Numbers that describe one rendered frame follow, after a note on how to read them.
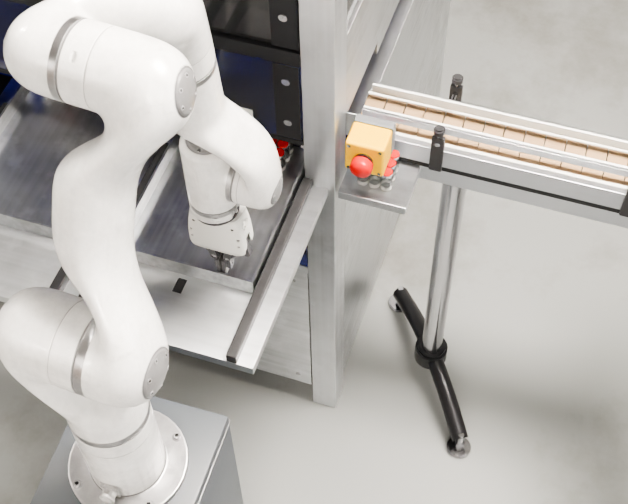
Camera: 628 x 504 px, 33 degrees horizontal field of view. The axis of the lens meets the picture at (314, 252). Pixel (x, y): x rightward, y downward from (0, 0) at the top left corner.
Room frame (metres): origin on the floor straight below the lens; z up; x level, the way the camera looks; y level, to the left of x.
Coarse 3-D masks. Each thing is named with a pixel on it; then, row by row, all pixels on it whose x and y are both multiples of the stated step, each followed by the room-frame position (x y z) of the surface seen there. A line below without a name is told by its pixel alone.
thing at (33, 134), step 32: (32, 96) 1.51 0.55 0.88; (0, 128) 1.41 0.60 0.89; (32, 128) 1.42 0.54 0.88; (64, 128) 1.42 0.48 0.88; (96, 128) 1.42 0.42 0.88; (0, 160) 1.34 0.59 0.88; (32, 160) 1.34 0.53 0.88; (0, 192) 1.26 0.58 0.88; (32, 192) 1.26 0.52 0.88; (32, 224) 1.17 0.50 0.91
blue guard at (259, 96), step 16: (0, 0) 1.45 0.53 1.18; (0, 16) 1.46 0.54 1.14; (16, 16) 1.45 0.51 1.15; (0, 32) 1.46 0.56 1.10; (0, 48) 1.47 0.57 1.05; (0, 64) 1.47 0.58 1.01; (224, 64) 1.31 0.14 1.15; (240, 64) 1.30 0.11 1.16; (256, 64) 1.29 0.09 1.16; (224, 80) 1.31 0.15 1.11; (240, 80) 1.30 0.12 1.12; (256, 80) 1.29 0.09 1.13; (272, 80) 1.28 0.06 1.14; (240, 96) 1.30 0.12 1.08; (256, 96) 1.29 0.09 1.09; (272, 96) 1.28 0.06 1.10; (256, 112) 1.30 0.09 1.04; (272, 112) 1.29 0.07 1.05; (272, 128) 1.29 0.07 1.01
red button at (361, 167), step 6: (360, 156) 1.21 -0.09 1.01; (354, 162) 1.20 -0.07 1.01; (360, 162) 1.20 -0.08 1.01; (366, 162) 1.20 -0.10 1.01; (354, 168) 1.20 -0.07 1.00; (360, 168) 1.19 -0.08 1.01; (366, 168) 1.19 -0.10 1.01; (372, 168) 1.20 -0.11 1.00; (354, 174) 1.20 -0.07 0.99; (360, 174) 1.19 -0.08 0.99; (366, 174) 1.19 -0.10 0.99
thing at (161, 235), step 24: (168, 144) 1.34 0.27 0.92; (168, 168) 1.31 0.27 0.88; (288, 168) 1.30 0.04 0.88; (144, 192) 1.23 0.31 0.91; (168, 192) 1.25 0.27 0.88; (288, 192) 1.24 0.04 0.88; (144, 216) 1.20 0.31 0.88; (168, 216) 1.20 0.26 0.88; (264, 216) 1.19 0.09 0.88; (144, 240) 1.14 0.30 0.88; (168, 240) 1.14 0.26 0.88; (264, 240) 1.14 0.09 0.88; (168, 264) 1.08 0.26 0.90; (192, 264) 1.06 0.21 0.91; (240, 264) 1.08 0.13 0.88; (264, 264) 1.08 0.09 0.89; (240, 288) 1.03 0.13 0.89
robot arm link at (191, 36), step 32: (64, 0) 0.95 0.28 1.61; (96, 0) 0.96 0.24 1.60; (128, 0) 0.97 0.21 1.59; (160, 0) 0.98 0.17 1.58; (192, 0) 1.01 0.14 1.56; (32, 32) 0.89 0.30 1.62; (64, 32) 0.89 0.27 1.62; (160, 32) 0.96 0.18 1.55; (192, 32) 0.99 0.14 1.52; (32, 64) 0.87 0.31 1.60; (192, 64) 0.99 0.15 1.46
